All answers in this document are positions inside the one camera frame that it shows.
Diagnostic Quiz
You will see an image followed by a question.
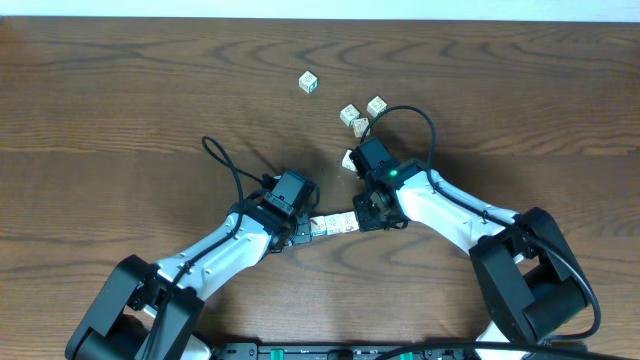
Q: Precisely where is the wooden block with red mark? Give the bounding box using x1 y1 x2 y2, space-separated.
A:
309 216 327 237

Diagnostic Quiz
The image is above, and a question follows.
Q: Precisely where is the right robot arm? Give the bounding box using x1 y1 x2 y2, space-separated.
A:
350 153 601 359

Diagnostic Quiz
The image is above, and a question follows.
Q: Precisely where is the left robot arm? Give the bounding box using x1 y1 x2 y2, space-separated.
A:
65 191 311 359

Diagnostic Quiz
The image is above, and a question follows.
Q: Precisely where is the wooden block green edge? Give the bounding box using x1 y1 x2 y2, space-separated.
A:
367 96 388 118

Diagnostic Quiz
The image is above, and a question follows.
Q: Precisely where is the wooden block with teal side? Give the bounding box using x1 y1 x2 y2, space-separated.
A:
298 71 319 94

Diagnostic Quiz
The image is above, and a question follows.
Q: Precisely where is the right black cable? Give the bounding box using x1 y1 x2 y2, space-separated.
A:
359 105 602 360

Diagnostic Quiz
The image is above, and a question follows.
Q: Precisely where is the black cable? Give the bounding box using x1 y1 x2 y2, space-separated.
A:
359 105 602 360
139 135 266 360

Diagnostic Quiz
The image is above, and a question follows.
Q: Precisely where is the left black cable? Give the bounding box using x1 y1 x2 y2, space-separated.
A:
139 135 266 360

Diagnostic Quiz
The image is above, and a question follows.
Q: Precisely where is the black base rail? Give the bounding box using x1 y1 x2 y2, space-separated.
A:
210 342 480 360

